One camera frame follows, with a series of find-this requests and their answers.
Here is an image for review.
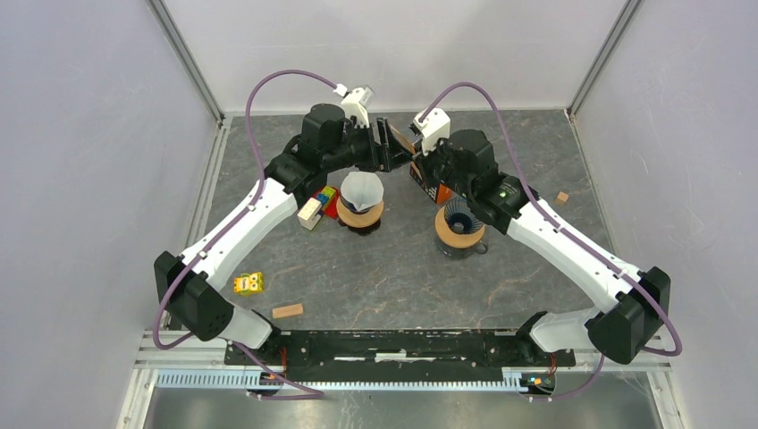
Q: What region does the flat wooden block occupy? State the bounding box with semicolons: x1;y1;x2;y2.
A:
272;303;304;319

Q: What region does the grey slotted cable duct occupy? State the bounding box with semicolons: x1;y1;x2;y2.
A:
155;369;555;393

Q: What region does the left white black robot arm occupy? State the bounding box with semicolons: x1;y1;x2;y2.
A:
154;104;412;365

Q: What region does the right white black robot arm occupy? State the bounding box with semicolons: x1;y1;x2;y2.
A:
413;130;670;365

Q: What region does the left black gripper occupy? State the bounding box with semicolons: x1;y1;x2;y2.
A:
323;117;413;173

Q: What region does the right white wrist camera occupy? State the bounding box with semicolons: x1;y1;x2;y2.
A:
410;107;451;156

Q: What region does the white paper coffee filter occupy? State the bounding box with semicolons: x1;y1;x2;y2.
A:
341;172;383;214

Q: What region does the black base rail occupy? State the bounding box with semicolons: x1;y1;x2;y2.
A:
253;329;577;383

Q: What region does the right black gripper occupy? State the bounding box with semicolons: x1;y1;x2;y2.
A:
413;132;474;201

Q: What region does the small wooden cube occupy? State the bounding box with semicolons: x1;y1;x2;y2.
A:
554;192;569;206

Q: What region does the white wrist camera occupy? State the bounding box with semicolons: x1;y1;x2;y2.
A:
410;107;451;156
333;84;375;129

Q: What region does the orange coffee filter box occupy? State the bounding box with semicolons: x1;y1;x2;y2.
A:
409;163;455;205

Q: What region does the small wooden ring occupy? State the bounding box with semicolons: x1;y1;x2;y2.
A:
434;206;489;250

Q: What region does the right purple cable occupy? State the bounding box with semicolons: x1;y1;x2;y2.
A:
417;81;683;404

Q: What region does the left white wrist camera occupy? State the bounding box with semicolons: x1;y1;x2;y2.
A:
333;84;375;129

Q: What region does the purple cable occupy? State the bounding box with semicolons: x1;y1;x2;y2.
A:
417;81;683;404
152;70;350;401

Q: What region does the colourful toy block pile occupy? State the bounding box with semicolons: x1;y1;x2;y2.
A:
297;186;340;231

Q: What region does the dark brown dripper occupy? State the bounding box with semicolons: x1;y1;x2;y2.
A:
347;222;381;236

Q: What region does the brown paper coffee filter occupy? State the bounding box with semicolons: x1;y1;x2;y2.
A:
389;125;417;155

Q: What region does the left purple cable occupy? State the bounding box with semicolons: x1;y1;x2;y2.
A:
152;70;350;401

